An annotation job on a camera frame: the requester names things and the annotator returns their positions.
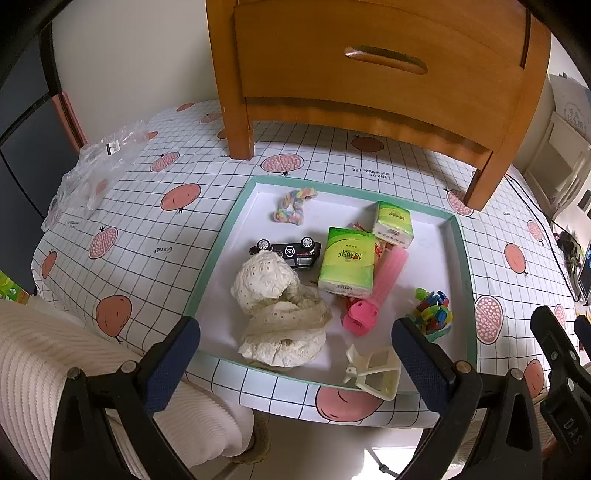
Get green tissue pack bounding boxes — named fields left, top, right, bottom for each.
left=318, top=226, right=377, bottom=296
left=372, top=200, right=413, bottom=247

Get pink plastic toy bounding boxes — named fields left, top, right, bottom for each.
left=342, top=244, right=409, bottom=335

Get black toy car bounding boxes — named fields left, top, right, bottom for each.
left=249, top=236, right=322, bottom=269

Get wooden bedside cabinet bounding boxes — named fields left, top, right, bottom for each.
left=205, top=0, right=552, bottom=213

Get lit device screen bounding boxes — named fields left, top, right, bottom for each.
left=575, top=244, right=591, bottom=305

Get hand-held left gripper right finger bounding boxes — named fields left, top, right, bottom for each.
left=392, top=317, right=543, bottom=480

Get green printed package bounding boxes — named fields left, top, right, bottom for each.
left=0, top=271, right=29, bottom=306

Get clear plastic bag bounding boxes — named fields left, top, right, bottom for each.
left=41, top=119, right=158, bottom=232

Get rainbow braided rope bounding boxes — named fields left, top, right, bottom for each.
left=271, top=186, right=320, bottom=227

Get reddish wooden strip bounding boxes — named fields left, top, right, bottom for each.
left=52, top=91, right=88, bottom=153

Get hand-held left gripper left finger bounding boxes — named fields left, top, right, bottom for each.
left=51, top=316, right=202, bottom=480

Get cream lace cloth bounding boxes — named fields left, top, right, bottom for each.
left=230, top=251, right=333, bottom=369

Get white tray with teal rim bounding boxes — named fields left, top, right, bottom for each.
left=182, top=175, right=476, bottom=395

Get dark panel door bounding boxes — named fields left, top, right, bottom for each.
left=0, top=28, right=63, bottom=296

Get white printed box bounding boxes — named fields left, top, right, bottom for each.
left=547, top=74, right=591, bottom=139

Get pile of colourful small clips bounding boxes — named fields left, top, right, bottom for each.
left=406, top=287, right=454, bottom=342

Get dark tangled cables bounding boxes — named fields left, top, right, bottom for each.
left=554, top=228, right=585, bottom=278

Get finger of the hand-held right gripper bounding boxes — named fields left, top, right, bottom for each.
left=574, top=315, right=591, bottom=365
left=530, top=305, right=583, bottom=384

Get cream hair claw clip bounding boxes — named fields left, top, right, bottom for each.
left=342, top=344, right=403, bottom=401

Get white shelf unit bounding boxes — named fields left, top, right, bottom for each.
left=515, top=111, right=591, bottom=217

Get red and yellow snack packet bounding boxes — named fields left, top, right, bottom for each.
left=353, top=223, right=398, bottom=273

